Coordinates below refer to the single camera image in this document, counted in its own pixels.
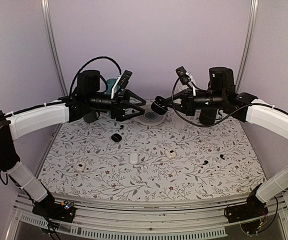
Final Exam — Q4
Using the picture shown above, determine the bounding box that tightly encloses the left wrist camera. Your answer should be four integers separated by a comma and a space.
110, 70, 133, 99

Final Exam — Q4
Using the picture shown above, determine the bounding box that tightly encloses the right aluminium frame post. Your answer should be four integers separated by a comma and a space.
235, 0, 259, 92

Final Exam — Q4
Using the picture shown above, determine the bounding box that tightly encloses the aluminium front rail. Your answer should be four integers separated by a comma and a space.
5, 194, 288, 240

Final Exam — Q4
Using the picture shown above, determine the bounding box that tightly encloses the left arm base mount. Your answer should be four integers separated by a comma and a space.
32, 194, 77, 223

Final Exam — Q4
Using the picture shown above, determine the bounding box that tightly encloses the white open earbud case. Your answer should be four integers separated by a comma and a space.
75, 161, 86, 172

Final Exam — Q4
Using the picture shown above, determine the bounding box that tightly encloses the teal cup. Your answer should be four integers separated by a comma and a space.
105, 78, 117, 95

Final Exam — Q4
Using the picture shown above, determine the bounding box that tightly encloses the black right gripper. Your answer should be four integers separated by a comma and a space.
164, 87, 226, 116

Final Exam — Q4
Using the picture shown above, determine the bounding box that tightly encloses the small black earbud case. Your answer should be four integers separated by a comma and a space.
111, 133, 122, 143

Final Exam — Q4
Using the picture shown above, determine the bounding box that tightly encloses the floral patterned table mat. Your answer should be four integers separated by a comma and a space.
38, 111, 266, 202

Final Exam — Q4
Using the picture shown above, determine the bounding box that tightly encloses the black earbud case gold trim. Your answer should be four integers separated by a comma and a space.
150, 96, 168, 116

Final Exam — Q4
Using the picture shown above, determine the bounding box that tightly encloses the white ribbed vase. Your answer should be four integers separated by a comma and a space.
172, 112, 187, 130

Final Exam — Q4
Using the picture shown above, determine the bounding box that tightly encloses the grey spiral plate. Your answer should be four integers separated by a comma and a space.
135, 105, 167, 127

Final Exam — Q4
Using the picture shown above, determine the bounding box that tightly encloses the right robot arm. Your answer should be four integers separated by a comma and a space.
162, 66, 288, 218

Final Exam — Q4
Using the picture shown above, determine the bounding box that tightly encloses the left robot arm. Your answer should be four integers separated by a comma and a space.
0, 70, 146, 217

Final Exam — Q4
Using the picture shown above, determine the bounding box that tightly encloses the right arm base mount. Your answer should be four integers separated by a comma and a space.
223, 193, 269, 235

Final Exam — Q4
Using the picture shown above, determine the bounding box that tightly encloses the beige earbud charging case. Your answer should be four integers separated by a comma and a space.
164, 149, 177, 159

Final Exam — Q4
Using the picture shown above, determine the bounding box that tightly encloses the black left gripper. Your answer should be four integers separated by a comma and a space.
87, 89, 147, 122

